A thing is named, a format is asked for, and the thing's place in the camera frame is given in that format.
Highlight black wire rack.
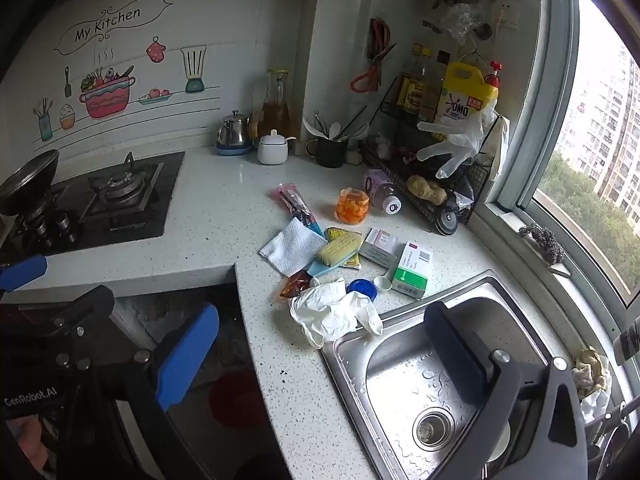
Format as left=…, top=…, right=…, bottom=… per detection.
left=360, top=75, right=503, bottom=237

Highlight black mug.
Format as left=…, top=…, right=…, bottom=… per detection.
left=306, top=137, right=349, bottom=169

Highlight yellow detergent jug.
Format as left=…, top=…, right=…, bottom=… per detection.
left=432, top=60, right=502, bottom=142

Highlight colourful kitchen wall sticker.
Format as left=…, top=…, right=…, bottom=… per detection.
left=32, top=0, right=221, bottom=143

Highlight bundle of kitchen utensils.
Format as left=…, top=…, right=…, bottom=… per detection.
left=302, top=105, right=369, bottom=142

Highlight pink plastic packet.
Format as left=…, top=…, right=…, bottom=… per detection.
left=274, top=182, right=326, bottom=237

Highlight person's left hand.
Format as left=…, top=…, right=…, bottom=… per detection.
left=6, top=416, right=52, bottom=480

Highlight crumpled beige rag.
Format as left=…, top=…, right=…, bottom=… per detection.
left=571, top=346, right=613, bottom=402

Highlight yellow foil packet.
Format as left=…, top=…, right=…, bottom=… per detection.
left=324, top=227, right=364, bottom=272

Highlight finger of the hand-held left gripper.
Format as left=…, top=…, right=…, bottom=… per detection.
left=0, top=285, right=117, bottom=343
left=0, top=254, right=49, bottom=295

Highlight dark sauce bottle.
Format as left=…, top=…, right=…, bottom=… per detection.
left=397, top=42, right=426, bottom=116

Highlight brown sauce packet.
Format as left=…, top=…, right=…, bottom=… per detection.
left=279, top=269, right=315, bottom=302

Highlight white lidded jar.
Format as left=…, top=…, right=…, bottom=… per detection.
left=257, top=130, right=297, bottom=166

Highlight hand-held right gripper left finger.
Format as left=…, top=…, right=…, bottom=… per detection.
left=57, top=302, right=221, bottom=480

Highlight red kitchen scissors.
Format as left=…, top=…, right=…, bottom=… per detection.
left=350, top=17, right=398, bottom=95

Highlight black round lid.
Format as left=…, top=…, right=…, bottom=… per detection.
left=434, top=207, right=459, bottom=237

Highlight white cloth wipe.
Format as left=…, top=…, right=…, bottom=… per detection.
left=258, top=217, right=329, bottom=278

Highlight white wall socket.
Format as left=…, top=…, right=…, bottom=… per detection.
left=492, top=0, right=522, bottom=31

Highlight ginger root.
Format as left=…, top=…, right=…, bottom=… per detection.
left=406, top=175, right=448, bottom=206

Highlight yellow bristle scrub brush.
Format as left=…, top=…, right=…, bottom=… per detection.
left=306, top=233, right=364, bottom=278

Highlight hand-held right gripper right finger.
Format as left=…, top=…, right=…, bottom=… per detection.
left=424, top=301, right=590, bottom=480

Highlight clear plastic glove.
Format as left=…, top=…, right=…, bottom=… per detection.
left=415, top=97, right=501, bottom=181

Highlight steel electric kettle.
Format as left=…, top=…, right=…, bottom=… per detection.
left=216, top=110, right=254, bottom=156

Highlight stainless steel sink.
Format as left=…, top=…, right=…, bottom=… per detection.
left=320, top=270, right=598, bottom=480

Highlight blue bottle cap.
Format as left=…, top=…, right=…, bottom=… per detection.
left=347, top=277, right=379, bottom=304

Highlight black capped dark bottle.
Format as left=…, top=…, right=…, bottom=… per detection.
left=432, top=50, right=453, bottom=82

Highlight grey window frame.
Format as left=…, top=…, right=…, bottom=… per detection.
left=480, top=0, right=640, bottom=311

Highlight black glass gas stove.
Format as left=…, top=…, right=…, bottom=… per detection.
left=0, top=151, right=186, bottom=257

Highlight glass pitcher amber liquid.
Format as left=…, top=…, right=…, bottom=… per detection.
left=249, top=69, right=293, bottom=142

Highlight clear hanging plastic bag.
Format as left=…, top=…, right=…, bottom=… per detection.
left=440, top=2, right=488, bottom=46

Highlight pink plastic bottle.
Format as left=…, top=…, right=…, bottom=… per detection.
left=364, top=169, right=404, bottom=216

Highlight white measuring spoon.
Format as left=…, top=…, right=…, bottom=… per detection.
left=372, top=270, right=399, bottom=296

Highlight white latex glove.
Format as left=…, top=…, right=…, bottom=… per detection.
left=288, top=277, right=384, bottom=351

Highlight dark steel wool scourer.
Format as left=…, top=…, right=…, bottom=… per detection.
left=518, top=224, right=567, bottom=267

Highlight black wok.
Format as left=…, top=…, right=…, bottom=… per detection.
left=0, top=150, right=60, bottom=217

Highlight green white medicine box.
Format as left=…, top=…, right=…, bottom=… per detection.
left=390, top=241, right=434, bottom=301

